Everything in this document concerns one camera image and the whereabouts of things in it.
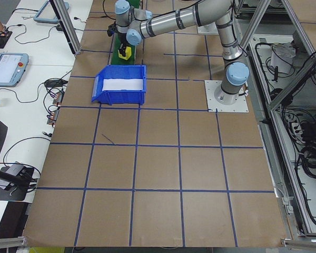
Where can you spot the yellow block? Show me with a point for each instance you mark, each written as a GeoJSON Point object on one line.
{"type": "Point", "coordinates": [120, 54]}

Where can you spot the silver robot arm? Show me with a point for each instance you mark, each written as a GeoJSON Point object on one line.
{"type": "Point", "coordinates": [173, 21]}

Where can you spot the green conveyor belt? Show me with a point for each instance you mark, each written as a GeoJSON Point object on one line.
{"type": "Point", "coordinates": [122, 62]}

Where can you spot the white foam pad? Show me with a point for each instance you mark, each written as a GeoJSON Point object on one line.
{"type": "Point", "coordinates": [122, 84]}

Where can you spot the blue plastic storage bin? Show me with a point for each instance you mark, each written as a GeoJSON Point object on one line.
{"type": "Point", "coordinates": [126, 96]}

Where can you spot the black power adapter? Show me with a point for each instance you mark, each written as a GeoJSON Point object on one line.
{"type": "Point", "coordinates": [54, 83]}
{"type": "Point", "coordinates": [59, 28]}

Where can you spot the small circuit board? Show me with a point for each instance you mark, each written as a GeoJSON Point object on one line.
{"type": "Point", "coordinates": [58, 98]}
{"type": "Point", "coordinates": [52, 117]}

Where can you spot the light blue teach pendant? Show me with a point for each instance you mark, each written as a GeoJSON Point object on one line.
{"type": "Point", "coordinates": [13, 71]}
{"type": "Point", "coordinates": [46, 11]}

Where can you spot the black desk mat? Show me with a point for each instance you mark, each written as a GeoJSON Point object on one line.
{"type": "Point", "coordinates": [1, 42]}

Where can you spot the grey hub device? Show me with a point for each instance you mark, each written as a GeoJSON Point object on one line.
{"type": "Point", "coordinates": [14, 169]}

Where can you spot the black stand rod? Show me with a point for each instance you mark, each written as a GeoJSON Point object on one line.
{"type": "Point", "coordinates": [5, 176]}

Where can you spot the white power strip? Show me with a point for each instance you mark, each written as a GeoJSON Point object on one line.
{"type": "Point", "coordinates": [296, 129]}

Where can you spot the black power brick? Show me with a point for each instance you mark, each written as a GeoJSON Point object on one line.
{"type": "Point", "coordinates": [309, 130]}

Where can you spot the aluminium corner bar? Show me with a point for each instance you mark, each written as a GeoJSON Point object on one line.
{"type": "Point", "coordinates": [302, 241]}
{"type": "Point", "coordinates": [8, 241]}

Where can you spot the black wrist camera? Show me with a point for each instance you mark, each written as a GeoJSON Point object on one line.
{"type": "Point", "coordinates": [111, 30]}

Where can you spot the aluminium profile post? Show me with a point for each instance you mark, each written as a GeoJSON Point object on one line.
{"type": "Point", "coordinates": [68, 31]}

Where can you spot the white square base plate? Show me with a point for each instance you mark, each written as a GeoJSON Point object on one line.
{"type": "Point", "coordinates": [239, 106]}
{"type": "Point", "coordinates": [208, 30]}

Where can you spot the V-shaped metal bar frame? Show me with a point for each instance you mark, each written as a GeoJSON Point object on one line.
{"type": "Point", "coordinates": [292, 88]}

